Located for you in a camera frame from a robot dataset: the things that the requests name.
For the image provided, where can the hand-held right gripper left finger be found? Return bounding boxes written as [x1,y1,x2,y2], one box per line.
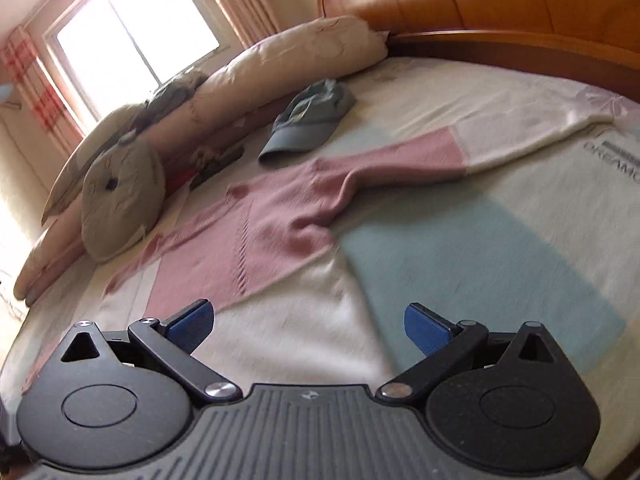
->
[52,299,242,405]

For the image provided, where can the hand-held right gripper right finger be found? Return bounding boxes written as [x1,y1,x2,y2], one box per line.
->
[376,302,566,406]

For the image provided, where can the pink and white sweater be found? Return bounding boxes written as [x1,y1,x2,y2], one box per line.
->
[20,102,617,401]

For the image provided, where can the folded grey clothes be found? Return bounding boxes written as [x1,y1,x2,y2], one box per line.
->
[145,67,208,126]

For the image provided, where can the grey cat face cushion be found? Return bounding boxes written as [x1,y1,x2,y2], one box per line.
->
[81,132,167,265]

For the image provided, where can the black hair clip with flower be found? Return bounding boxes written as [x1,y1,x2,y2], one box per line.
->
[190,145,246,188]

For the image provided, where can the grey floral pillow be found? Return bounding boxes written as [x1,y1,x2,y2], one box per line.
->
[40,102,151,226]

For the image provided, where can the blue baseball cap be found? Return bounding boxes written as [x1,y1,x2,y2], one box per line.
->
[257,78,357,167]

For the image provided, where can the window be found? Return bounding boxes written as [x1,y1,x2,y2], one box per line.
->
[42,0,221,126]

